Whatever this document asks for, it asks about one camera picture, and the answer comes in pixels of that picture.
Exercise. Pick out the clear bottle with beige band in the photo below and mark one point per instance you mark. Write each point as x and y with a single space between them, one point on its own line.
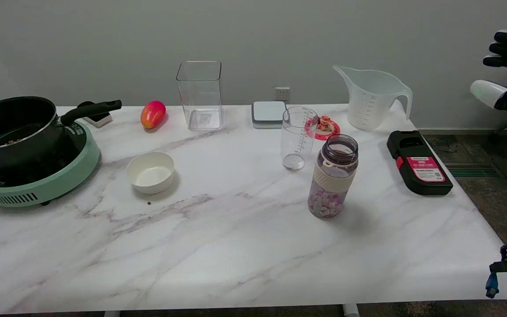
332 180

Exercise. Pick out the pink bottle lid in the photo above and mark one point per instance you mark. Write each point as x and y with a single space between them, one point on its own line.
330 131

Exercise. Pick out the floor vent grille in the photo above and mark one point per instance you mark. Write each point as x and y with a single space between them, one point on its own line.
472 170

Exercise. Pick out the black box with pink label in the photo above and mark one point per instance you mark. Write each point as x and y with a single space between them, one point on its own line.
418 163

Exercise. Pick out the translucent measuring jug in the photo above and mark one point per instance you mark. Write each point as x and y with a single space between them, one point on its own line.
370 101

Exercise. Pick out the small orange figurine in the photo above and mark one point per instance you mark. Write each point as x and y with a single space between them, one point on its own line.
325 123

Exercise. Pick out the clear measuring cup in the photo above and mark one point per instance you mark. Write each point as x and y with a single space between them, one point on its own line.
297 138

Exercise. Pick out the grey white square scale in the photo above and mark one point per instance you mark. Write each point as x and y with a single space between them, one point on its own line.
269 113

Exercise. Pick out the white table leg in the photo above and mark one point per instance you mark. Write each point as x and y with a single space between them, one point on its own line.
350 310
112 314

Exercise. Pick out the clear square plastic container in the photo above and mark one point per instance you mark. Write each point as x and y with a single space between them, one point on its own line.
200 97

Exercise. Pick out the red orange mango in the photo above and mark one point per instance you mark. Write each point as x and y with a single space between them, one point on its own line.
152 114

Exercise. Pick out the white ceramic bowl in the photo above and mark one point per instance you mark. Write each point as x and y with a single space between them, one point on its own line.
150 172

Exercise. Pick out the small white black device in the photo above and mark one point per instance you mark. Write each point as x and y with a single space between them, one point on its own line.
99 119

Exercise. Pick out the green induction cooker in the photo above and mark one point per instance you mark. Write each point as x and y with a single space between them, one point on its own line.
55 180

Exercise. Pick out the white wall socket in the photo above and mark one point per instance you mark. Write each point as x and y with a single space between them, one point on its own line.
282 93

